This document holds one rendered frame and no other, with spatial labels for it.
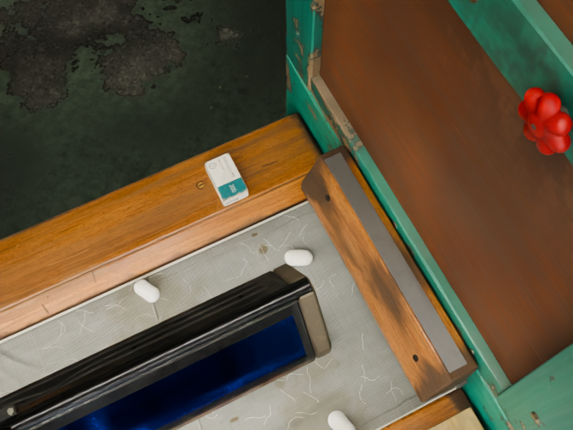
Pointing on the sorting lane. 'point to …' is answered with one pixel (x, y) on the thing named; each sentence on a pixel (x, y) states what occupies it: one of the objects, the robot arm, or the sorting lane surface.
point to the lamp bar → (183, 362)
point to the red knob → (546, 121)
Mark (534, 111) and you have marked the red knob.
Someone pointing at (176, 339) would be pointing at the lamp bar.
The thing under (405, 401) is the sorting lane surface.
